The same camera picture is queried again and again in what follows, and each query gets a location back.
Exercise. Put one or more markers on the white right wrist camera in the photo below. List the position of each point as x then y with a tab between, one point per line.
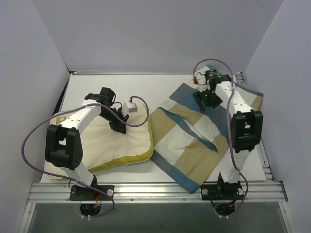
199	78

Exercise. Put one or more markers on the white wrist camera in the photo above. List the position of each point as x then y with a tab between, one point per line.
129	107
199	78

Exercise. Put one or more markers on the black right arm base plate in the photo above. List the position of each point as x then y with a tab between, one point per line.
222	191

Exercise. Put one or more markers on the aluminium frame rail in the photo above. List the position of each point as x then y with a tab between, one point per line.
152	193
99	73

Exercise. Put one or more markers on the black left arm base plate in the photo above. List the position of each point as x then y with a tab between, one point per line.
79	193

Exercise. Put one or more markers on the aluminium front frame rail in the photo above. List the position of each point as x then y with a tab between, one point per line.
152	193

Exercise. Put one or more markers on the aluminium back frame rail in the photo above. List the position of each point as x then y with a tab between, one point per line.
99	73

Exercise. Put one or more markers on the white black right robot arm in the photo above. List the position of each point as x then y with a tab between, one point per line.
244	124

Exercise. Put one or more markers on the cream pillow with yellow edge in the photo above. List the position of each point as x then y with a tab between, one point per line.
104	148

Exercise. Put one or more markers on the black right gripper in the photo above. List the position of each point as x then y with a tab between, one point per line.
207	101

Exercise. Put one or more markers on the blue tan white checked pillowcase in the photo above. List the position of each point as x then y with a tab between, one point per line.
190	146

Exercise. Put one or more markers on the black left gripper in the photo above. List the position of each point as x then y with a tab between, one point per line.
119	125

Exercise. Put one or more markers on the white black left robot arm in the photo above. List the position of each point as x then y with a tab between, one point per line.
63	141

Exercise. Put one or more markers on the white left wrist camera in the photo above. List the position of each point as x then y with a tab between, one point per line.
129	107

